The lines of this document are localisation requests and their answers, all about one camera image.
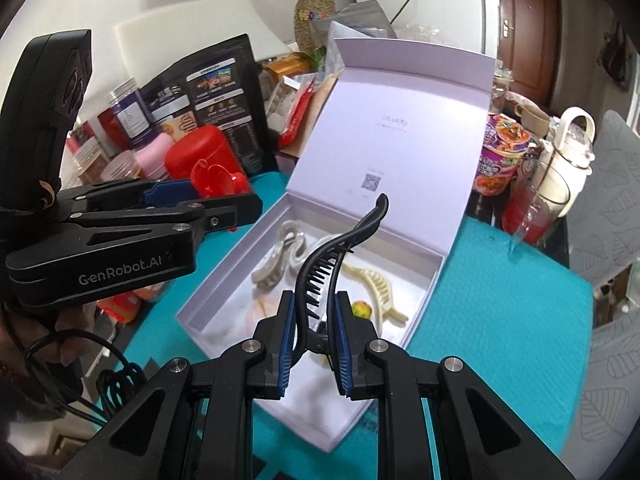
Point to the brown door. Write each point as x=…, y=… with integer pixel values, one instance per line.
x=530, y=20

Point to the person's left hand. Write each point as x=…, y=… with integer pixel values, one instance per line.
x=75, y=332

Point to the white thermos kettle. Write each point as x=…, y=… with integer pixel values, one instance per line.
x=570, y=160

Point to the black printed snack pouch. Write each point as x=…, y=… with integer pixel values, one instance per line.
x=220, y=85

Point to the pink bottle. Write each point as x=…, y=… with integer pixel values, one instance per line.
x=152, y=152

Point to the teal bubble mailer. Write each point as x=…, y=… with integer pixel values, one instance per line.
x=500, y=310

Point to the cream hair claw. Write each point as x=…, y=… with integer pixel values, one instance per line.
x=385, y=295

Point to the red plastic canister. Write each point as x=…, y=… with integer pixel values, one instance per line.
x=200, y=142

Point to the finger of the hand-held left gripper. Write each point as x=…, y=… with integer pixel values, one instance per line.
x=172, y=191
x=230, y=212

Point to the grey foil pouch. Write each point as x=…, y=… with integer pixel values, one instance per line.
x=365, y=17

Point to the woven straw fan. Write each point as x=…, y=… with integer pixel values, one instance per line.
x=315, y=10

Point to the beige mug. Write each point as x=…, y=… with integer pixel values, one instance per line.
x=530, y=117

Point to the yellow-green small hair clip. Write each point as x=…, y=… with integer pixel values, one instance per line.
x=362, y=310

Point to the dark hanging handbag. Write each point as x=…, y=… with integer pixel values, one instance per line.
x=617, y=55

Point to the patterned glass jar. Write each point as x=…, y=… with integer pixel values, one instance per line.
x=501, y=90

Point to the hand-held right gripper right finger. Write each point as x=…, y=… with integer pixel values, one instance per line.
x=346, y=350

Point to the grey marbled hair claw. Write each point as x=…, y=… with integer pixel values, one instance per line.
x=270, y=270

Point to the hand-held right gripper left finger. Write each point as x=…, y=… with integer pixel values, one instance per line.
x=286, y=345

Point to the black long hair clip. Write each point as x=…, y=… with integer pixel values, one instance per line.
x=303, y=280

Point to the red plastic cup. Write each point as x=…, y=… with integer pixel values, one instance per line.
x=220, y=180

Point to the grey leaf-pattern chair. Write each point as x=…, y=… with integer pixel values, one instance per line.
x=617, y=400
x=610, y=200

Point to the white fridge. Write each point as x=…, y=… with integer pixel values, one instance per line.
x=450, y=5

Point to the red white snack packet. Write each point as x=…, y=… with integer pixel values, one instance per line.
x=295, y=110

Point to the glass with red drink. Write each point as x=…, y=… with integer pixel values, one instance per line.
x=530, y=215

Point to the instant noodle cup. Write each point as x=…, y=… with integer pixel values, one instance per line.
x=500, y=160

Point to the white hinged gift box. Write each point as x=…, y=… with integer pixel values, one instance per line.
x=400, y=125

